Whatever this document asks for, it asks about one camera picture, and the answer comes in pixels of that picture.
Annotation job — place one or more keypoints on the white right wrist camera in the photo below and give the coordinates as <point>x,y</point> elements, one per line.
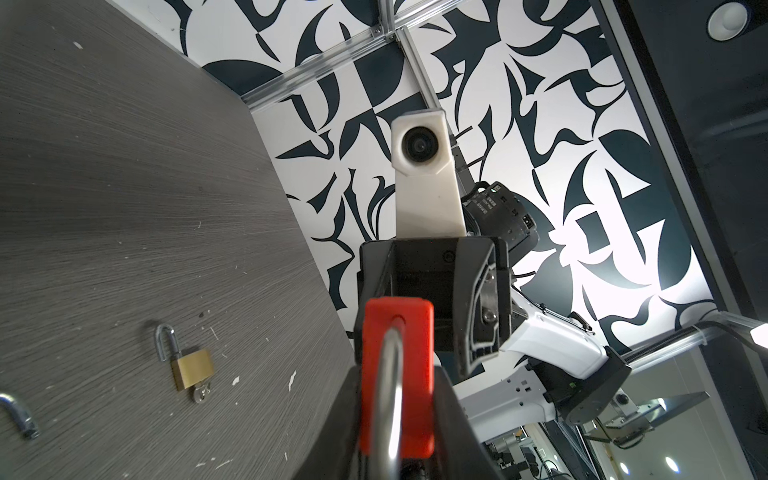
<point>427,198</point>

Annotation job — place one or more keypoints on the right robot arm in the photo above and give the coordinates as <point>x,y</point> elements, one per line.
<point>515,361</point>

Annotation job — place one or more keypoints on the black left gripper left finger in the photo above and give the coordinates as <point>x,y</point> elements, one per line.
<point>331,456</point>

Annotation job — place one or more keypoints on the red safety padlock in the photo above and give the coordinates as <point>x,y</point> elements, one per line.
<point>397,384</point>

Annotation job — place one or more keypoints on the blue padlock middle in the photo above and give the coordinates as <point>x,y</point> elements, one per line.
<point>21,415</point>

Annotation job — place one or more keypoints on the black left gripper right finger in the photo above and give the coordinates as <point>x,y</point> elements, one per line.
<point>458,452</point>

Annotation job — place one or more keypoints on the brass padlock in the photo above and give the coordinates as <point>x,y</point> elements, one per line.
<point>192,372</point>

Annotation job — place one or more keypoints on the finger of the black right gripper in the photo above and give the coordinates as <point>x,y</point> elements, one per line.
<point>482,301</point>

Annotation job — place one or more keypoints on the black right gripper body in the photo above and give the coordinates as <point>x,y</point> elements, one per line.
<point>417,268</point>

